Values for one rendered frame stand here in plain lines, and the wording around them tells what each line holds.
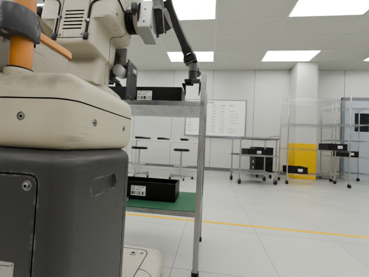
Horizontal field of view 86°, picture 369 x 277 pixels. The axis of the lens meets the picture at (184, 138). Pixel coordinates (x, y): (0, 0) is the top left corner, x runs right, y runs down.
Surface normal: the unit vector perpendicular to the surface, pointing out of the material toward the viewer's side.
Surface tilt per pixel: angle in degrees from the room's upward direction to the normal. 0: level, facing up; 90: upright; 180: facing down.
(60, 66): 92
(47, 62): 92
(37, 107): 90
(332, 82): 90
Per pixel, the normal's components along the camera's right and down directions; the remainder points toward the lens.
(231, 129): -0.13, -0.04
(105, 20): -0.07, 0.98
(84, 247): 0.99, 0.04
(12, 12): 0.47, 0.00
